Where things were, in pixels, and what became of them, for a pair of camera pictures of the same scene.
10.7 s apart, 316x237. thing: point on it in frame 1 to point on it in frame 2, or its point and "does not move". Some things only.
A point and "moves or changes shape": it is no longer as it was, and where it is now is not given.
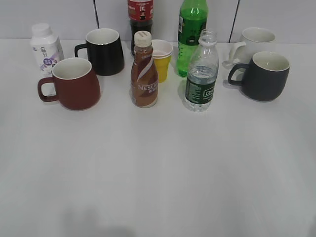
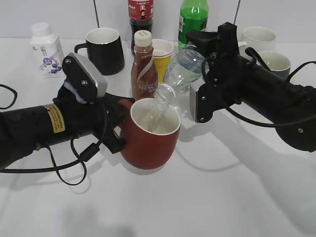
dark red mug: (77, 86) moves or changes shape
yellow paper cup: (162, 63) does not move
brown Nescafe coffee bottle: (144, 73) does not move
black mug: (104, 51) does not move
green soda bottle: (192, 19) does not move
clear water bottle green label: (202, 75) moves or changes shape
